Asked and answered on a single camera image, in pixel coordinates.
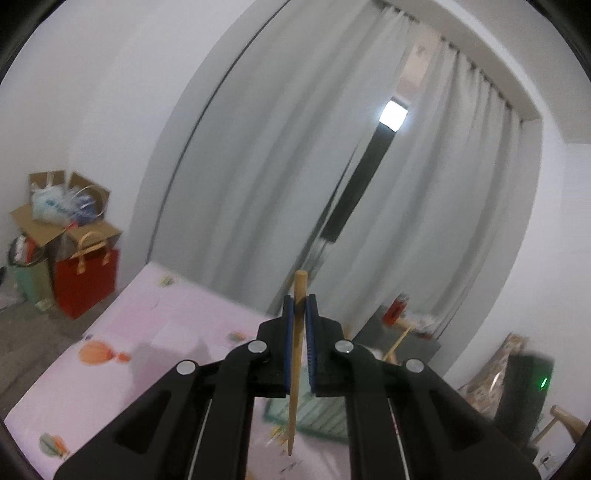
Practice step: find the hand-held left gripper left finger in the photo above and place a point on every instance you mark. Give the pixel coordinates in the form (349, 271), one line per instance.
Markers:
(288, 341)

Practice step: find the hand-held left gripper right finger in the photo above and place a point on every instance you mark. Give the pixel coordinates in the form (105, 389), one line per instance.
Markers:
(311, 341)

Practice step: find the bamboo chopstick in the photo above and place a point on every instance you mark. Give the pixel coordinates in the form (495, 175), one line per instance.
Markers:
(292, 415)

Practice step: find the green plastic utensil holder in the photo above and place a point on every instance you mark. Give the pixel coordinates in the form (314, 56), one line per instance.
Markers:
(318, 415)

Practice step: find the beige patterned cloth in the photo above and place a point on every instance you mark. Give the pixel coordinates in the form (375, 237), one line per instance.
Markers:
(489, 378)

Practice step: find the red lighter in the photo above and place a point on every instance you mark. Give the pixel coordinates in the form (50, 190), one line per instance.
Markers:
(396, 311)

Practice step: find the white crumpled plastic bag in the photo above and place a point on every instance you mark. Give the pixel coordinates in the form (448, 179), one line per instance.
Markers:
(422, 323)

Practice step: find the pink balloon print tablecloth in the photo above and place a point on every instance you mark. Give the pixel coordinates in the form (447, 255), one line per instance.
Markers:
(175, 314)

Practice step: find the white curtain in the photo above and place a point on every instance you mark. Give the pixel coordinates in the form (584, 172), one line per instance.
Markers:
(258, 161)
(452, 207)

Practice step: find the red paper bag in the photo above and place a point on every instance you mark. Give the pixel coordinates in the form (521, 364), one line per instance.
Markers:
(87, 281)

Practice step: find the blue plastic bag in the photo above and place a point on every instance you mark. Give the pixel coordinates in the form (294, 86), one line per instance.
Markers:
(85, 205)

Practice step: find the green waste bin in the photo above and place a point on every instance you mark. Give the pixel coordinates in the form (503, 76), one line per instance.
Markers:
(30, 281)

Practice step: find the brown cardboard box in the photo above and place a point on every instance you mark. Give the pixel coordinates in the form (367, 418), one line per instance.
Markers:
(41, 230)

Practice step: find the wooden chair frame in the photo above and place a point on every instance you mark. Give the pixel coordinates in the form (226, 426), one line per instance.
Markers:
(565, 417)

